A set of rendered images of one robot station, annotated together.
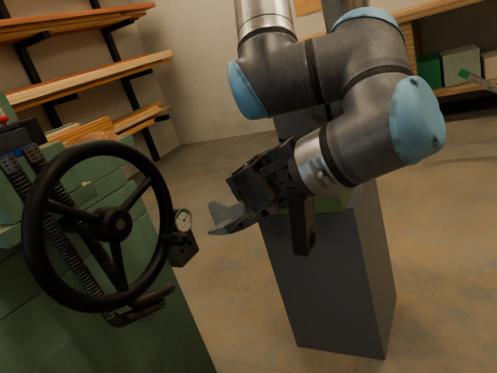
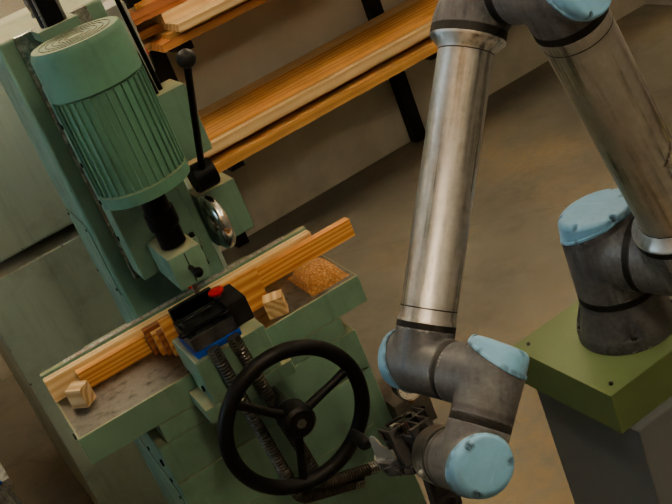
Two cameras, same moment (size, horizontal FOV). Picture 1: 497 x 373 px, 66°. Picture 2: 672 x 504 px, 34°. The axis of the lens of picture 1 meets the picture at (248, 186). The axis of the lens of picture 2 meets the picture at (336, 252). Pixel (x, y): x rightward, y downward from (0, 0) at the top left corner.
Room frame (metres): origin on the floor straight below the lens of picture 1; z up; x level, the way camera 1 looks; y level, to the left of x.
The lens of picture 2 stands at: (-0.60, -0.84, 1.83)
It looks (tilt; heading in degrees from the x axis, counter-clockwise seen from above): 25 degrees down; 36
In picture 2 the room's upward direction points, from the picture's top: 22 degrees counter-clockwise
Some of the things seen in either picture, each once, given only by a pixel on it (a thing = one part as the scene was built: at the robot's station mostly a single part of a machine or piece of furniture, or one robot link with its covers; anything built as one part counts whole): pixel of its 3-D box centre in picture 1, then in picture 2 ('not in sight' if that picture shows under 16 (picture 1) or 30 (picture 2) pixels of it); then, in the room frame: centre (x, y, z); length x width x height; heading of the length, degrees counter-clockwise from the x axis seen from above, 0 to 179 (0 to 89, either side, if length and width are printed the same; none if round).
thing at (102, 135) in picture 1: (92, 138); (315, 271); (0.93, 0.32, 0.91); 0.12 x 0.09 x 0.03; 54
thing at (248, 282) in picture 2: not in sight; (215, 311); (0.77, 0.46, 0.94); 0.21 x 0.01 x 0.08; 144
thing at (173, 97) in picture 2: not in sight; (175, 121); (1.06, 0.60, 1.23); 0.09 x 0.08 x 0.15; 54
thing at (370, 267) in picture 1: (333, 258); (667, 468); (1.09, -0.20, 0.28); 0.30 x 0.30 x 0.55; 57
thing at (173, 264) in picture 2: not in sight; (181, 260); (0.82, 0.53, 1.03); 0.14 x 0.07 x 0.09; 54
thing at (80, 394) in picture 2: not in sight; (80, 394); (0.54, 0.65, 0.92); 0.04 x 0.03 x 0.04; 97
